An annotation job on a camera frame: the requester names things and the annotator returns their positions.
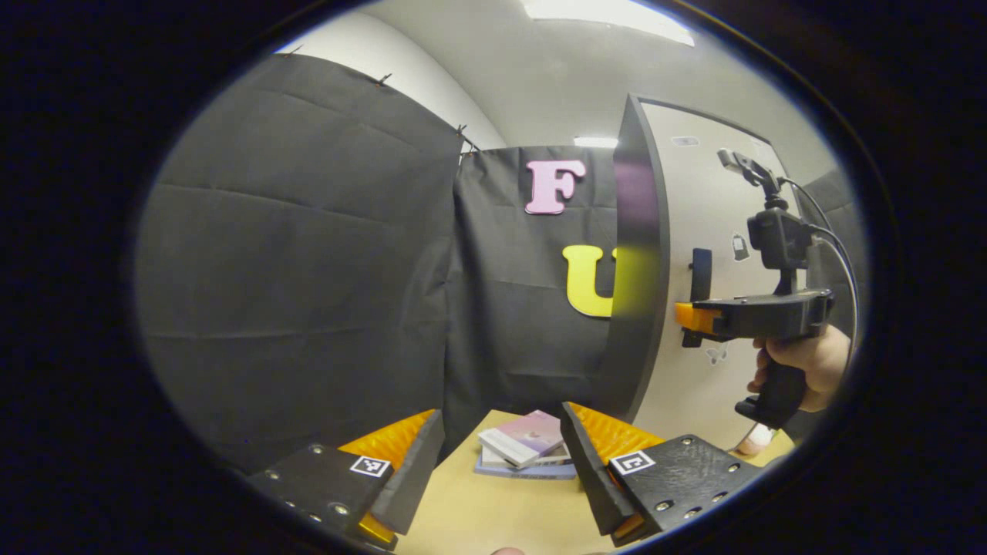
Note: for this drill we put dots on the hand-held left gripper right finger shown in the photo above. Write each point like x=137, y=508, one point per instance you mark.
x=590, y=478

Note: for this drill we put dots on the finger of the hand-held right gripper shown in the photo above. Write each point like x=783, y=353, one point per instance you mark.
x=694, y=317

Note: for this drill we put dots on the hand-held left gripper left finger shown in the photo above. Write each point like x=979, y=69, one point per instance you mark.
x=420, y=470

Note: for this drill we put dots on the black glossy cabinet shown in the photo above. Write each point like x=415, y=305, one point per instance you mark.
x=636, y=231

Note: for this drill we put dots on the beige cabinet door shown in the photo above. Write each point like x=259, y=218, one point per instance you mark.
x=698, y=200

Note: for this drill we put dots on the white cover book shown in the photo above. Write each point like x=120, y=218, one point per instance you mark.
x=559, y=455

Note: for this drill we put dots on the blue cover book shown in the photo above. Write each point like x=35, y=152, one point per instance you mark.
x=524, y=472

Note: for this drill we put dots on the pink cover book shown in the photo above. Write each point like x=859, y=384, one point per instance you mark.
x=524, y=432

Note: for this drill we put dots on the small white pink object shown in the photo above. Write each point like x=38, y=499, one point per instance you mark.
x=757, y=438

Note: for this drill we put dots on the ceiling light panel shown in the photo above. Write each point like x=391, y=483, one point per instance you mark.
x=595, y=142
x=609, y=17

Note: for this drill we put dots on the black backdrop cloth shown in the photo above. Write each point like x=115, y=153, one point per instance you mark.
x=308, y=270

